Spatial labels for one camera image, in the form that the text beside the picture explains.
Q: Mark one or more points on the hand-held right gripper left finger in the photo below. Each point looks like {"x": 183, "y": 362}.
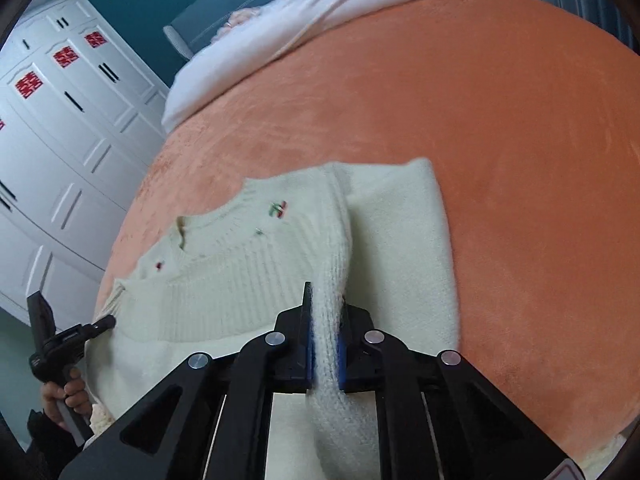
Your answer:
{"x": 309, "y": 360}

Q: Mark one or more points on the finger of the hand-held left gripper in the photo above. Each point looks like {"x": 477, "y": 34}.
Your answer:
{"x": 100, "y": 326}

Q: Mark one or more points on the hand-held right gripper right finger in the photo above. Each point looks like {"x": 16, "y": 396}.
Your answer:
{"x": 342, "y": 362}

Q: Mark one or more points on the cream knit sweater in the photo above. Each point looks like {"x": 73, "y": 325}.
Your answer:
{"x": 240, "y": 270}

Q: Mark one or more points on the person's left forearm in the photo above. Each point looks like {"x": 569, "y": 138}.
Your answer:
{"x": 50, "y": 440}

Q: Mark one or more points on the person's left hand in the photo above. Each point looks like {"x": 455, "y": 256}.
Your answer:
{"x": 75, "y": 392}

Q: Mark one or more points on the white wardrobe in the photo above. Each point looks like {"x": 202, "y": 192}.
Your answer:
{"x": 60, "y": 160}

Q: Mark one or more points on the red paper decoration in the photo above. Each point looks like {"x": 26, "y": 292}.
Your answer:
{"x": 65, "y": 56}
{"x": 95, "y": 39}
{"x": 27, "y": 85}

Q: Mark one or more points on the orange fleece blanket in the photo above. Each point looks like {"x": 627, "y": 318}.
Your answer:
{"x": 450, "y": 135}

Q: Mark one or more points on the teal upholstered headboard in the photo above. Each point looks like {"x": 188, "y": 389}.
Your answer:
{"x": 210, "y": 15}

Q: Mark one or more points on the pink ruffled pillow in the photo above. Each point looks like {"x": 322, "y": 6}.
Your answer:
{"x": 237, "y": 22}

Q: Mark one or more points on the white duvet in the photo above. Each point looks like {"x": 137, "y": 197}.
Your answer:
{"x": 300, "y": 25}

